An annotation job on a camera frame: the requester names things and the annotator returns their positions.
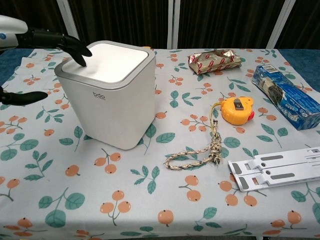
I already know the white plastic bin lid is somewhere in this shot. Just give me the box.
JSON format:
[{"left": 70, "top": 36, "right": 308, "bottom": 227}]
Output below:
[{"left": 62, "top": 42, "right": 150, "bottom": 84}]

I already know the floral tablecloth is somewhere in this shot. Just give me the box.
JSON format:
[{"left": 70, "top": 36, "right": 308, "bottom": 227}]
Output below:
[{"left": 0, "top": 47, "right": 320, "bottom": 240}]

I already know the silver red foil snack package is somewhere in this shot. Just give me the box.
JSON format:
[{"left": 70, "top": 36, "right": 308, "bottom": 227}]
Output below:
[{"left": 187, "top": 49, "right": 242, "bottom": 75}]

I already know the silver partition post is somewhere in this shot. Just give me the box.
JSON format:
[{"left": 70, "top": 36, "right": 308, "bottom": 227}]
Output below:
[
  {"left": 266, "top": 0, "right": 298, "bottom": 50},
  {"left": 56, "top": 0, "right": 80, "bottom": 41},
  {"left": 166, "top": 0, "right": 181, "bottom": 50}
]

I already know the blue snack package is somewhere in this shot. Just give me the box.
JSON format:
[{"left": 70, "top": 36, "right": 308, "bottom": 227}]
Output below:
[{"left": 251, "top": 64, "right": 320, "bottom": 131}]

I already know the dark curtain panel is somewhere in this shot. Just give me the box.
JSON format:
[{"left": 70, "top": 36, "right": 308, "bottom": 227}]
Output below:
[
  {"left": 176, "top": 0, "right": 286, "bottom": 50},
  {"left": 67, "top": 0, "right": 174, "bottom": 50},
  {"left": 0, "top": 0, "right": 69, "bottom": 50},
  {"left": 274, "top": 0, "right": 320, "bottom": 50}
]

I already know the white folding laptop stand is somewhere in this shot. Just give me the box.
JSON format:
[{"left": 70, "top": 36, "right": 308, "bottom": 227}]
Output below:
[{"left": 227, "top": 146, "right": 320, "bottom": 193}]

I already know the white plastic container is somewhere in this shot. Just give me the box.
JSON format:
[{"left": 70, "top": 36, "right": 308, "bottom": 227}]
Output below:
[{"left": 54, "top": 40, "right": 157, "bottom": 151}]

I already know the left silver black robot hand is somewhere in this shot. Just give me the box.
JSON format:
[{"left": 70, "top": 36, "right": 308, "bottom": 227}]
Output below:
[{"left": 0, "top": 14, "right": 93, "bottom": 106}]

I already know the yellow tape measure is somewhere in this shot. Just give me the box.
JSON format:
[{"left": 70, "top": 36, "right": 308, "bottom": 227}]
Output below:
[{"left": 221, "top": 96, "right": 255, "bottom": 126}]

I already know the blue table cover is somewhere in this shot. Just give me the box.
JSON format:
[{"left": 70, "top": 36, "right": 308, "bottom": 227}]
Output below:
[{"left": 0, "top": 48, "right": 320, "bottom": 89}]

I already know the braided rope lanyard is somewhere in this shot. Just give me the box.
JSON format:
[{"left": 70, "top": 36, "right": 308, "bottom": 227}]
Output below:
[{"left": 164, "top": 103, "right": 224, "bottom": 171}]

